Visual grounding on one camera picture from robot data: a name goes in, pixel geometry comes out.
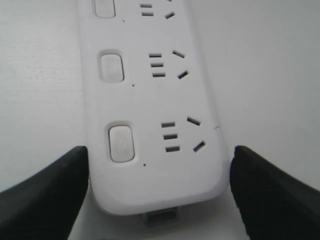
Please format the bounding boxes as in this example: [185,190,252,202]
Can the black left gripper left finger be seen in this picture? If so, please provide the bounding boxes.
[0,146,89,240]

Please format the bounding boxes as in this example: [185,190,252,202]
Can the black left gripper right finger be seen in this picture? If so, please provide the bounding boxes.
[229,145,320,240]

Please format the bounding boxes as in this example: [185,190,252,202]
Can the white five-outlet power strip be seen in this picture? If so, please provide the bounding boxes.
[77,0,230,227]

